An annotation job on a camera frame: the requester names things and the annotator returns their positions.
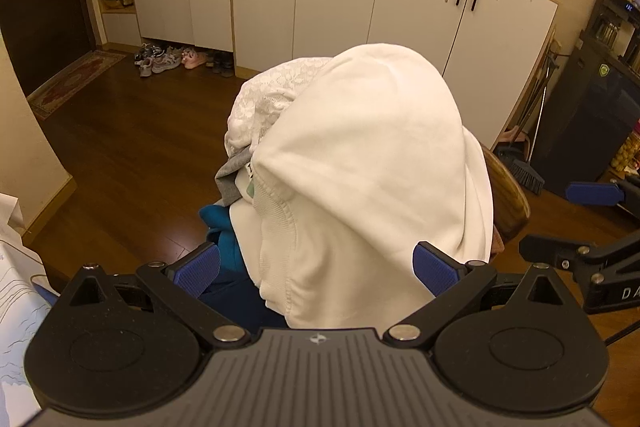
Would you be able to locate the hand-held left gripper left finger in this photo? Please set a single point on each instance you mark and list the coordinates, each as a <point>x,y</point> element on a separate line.
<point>197,269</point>

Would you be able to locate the teal blue garment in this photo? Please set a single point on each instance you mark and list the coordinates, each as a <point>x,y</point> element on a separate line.
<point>225,227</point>

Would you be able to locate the row of shoes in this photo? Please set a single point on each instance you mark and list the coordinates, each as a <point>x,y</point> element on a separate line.
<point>165,62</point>

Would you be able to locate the black glass-door appliance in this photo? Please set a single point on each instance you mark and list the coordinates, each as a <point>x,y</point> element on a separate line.
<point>585,122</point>

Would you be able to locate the white cabinet with stickers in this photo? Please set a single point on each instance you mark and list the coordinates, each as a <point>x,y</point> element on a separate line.
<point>330,32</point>

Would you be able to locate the white lace garment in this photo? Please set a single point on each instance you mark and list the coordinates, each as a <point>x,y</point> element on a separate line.
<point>265,107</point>

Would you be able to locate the black countertop appliance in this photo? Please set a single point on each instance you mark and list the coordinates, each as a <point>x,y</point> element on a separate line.
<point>612,17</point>

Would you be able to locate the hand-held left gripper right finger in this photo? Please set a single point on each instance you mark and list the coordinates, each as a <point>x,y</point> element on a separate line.
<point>435,269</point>

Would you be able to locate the white printed sweatshirt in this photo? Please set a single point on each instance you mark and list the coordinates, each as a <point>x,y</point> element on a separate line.
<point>360,157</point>

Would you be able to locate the pink garment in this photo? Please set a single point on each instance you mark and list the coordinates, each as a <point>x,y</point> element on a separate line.
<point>497,244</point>

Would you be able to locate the blue tape piece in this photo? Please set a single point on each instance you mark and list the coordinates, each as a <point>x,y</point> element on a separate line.
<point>46,296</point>

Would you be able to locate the dark wooden door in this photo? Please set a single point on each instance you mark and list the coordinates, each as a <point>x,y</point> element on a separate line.
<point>40,22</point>

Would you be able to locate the black broom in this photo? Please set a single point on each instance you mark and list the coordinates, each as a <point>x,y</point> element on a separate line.
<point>527,177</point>

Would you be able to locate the grey garment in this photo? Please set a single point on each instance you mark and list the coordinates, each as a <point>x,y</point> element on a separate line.
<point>232,182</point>

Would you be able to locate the pink dustpan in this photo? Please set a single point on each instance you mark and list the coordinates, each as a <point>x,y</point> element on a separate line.
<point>515,142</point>

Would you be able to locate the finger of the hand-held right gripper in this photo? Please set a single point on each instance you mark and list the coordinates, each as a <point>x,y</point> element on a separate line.
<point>545,249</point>
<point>595,193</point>

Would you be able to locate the pile of yellow fruit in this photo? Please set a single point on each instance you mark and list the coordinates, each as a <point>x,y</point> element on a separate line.
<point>625,157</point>

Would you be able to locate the red patterned rug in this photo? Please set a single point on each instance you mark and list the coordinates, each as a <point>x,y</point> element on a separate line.
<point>75,82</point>

